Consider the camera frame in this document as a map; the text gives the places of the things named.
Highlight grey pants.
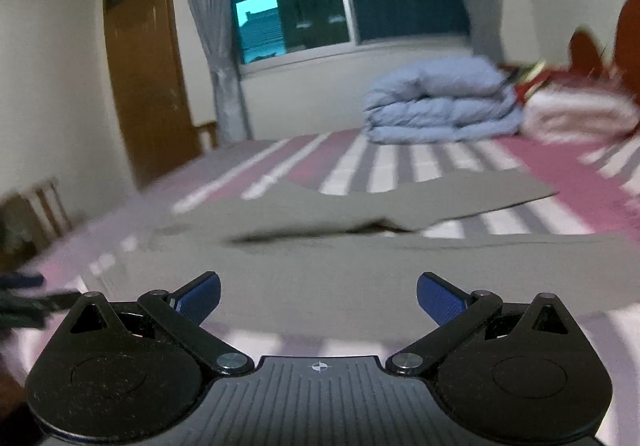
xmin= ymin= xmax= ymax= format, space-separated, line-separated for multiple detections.
xmin=85 ymin=170 xmax=639 ymax=342

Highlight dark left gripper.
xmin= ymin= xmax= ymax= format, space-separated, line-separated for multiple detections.
xmin=0 ymin=272 xmax=81 ymax=330

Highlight wooden chair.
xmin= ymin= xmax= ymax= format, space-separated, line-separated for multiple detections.
xmin=1 ymin=177 xmax=73 ymax=251

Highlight folded white pink blanket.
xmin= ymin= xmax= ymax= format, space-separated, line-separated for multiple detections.
xmin=520 ymin=87 xmax=639 ymax=144

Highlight folded light blue duvet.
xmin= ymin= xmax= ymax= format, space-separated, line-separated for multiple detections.
xmin=363 ymin=55 xmax=523 ymax=144

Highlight red gold pillow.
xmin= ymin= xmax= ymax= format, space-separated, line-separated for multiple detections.
xmin=498 ymin=60 xmax=549 ymax=105

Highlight red wooden headboard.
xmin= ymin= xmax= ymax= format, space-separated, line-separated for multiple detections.
xmin=568 ymin=0 xmax=639 ymax=104

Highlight brown wooden door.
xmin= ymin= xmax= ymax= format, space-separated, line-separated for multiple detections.
xmin=103 ymin=0 xmax=201 ymax=188

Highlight grey left curtain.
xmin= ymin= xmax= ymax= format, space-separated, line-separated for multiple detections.
xmin=188 ymin=0 xmax=253 ymax=144

